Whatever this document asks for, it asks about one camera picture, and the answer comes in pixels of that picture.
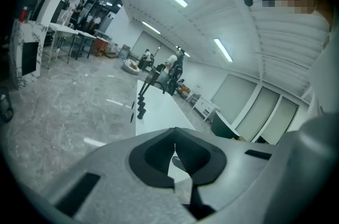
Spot black bathtub faucet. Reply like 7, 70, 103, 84
138, 75, 166, 98

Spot white sink table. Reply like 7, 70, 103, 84
42, 10, 79, 70

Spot frosted window panels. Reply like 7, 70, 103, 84
211, 73, 299, 144

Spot white bathtub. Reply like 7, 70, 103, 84
129, 79, 240, 184

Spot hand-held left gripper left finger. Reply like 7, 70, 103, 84
129, 127, 176, 190

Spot white table with black legs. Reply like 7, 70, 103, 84
70, 29, 97, 61

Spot person's white shirt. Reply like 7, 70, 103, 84
300, 10, 339, 123

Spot black faucet knobs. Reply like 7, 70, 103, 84
136, 94, 147, 120

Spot marble counter cabinet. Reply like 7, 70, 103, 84
9, 19, 49, 91

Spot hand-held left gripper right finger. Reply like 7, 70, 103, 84
174, 127, 227, 188

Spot dark round tub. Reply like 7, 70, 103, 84
211, 110, 241, 139

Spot red bottle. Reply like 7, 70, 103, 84
19, 6, 29, 23

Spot wooden cabinet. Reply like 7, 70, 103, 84
93, 30, 110, 58

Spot round white cushion bed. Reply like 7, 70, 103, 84
121, 58, 140, 75

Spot small white table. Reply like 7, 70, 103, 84
191, 96, 221, 122

